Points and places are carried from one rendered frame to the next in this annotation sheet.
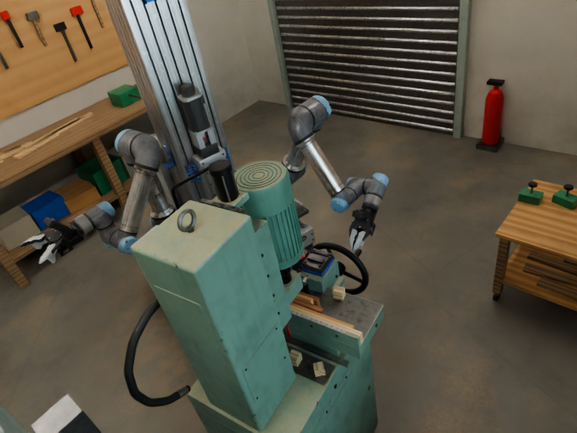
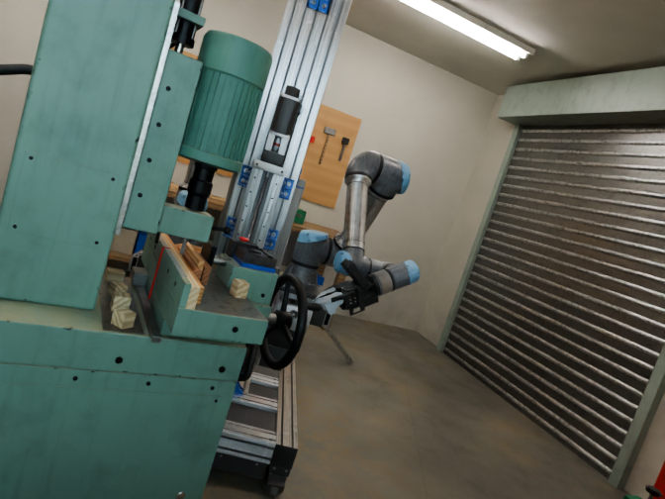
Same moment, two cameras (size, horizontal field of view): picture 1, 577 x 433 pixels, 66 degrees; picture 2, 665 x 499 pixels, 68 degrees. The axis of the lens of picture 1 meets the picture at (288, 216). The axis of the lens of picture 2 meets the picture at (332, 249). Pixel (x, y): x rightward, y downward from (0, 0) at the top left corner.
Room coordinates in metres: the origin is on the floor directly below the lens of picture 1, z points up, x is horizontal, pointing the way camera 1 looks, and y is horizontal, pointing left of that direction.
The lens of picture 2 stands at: (0.07, -0.73, 1.23)
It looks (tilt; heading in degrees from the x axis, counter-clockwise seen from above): 7 degrees down; 20
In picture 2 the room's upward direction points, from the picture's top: 18 degrees clockwise
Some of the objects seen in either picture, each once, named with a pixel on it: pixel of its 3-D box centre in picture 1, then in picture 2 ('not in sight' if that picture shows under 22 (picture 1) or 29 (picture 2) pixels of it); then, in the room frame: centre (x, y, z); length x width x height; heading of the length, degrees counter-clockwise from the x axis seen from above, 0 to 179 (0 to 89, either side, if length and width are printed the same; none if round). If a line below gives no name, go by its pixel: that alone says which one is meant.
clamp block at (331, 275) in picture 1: (315, 274); (244, 278); (1.28, -0.06, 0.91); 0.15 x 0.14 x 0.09; 50
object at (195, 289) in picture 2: (287, 310); (170, 260); (1.11, 0.08, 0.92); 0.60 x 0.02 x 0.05; 50
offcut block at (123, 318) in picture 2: (318, 368); (123, 318); (0.92, 0.01, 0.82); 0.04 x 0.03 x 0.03; 89
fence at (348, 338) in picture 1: (283, 314); (163, 257); (1.10, 0.09, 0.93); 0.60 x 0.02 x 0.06; 50
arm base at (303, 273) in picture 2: not in sight; (302, 272); (1.89, 0.04, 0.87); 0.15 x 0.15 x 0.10
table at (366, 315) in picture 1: (306, 296); (211, 288); (1.21, 0.00, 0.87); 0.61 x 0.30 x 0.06; 50
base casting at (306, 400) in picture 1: (282, 360); (113, 316); (1.03, 0.14, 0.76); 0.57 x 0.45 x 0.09; 140
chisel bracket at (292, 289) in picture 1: (283, 291); (181, 224); (1.11, 0.07, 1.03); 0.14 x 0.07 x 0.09; 140
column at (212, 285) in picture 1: (227, 324); (78, 142); (0.90, 0.24, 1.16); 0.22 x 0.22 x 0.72; 50
